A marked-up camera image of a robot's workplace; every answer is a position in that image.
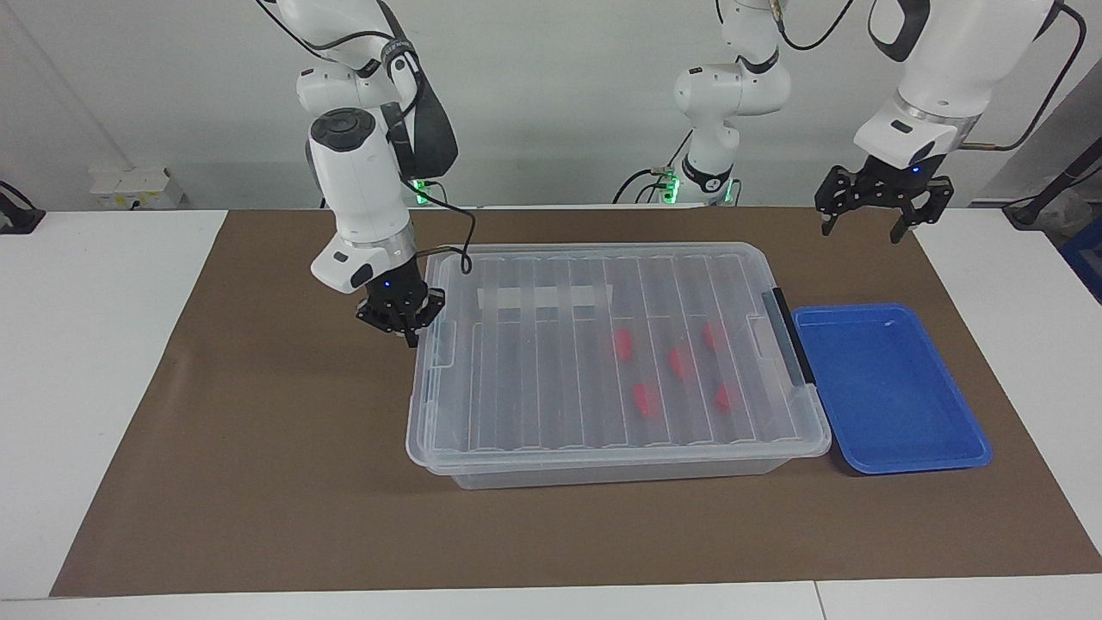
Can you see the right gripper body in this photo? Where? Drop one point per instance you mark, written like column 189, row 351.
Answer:
column 394, row 286

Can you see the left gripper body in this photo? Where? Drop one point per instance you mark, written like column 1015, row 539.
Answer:
column 902, row 175

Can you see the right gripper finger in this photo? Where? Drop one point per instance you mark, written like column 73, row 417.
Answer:
column 380, row 315
column 425, row 312

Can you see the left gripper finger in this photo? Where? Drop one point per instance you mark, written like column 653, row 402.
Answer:
column 844, row 194
column 925, row 205

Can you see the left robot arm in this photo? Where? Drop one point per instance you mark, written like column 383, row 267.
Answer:
column 732, row 90

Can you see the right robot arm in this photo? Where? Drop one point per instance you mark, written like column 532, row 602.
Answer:
column 357, row 189

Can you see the red block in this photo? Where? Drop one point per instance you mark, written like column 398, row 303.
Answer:
column 680, row 363
column 623, row 344
column 724, row 398
column 646, row 401
column 710, row 337

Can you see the clear plastic storage box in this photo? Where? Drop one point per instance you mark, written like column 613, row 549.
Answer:
column 603, row 479

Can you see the white box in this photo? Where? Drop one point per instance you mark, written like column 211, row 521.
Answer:
column 133, row 188

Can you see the black stand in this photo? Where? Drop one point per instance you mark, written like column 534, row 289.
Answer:
column 1046, row 194
column 17, row 220

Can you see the blue crate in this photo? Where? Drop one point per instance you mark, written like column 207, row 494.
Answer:
column 1086, row 258

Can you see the blue plastic tray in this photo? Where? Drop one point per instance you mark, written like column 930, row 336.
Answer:
column 887, row 387

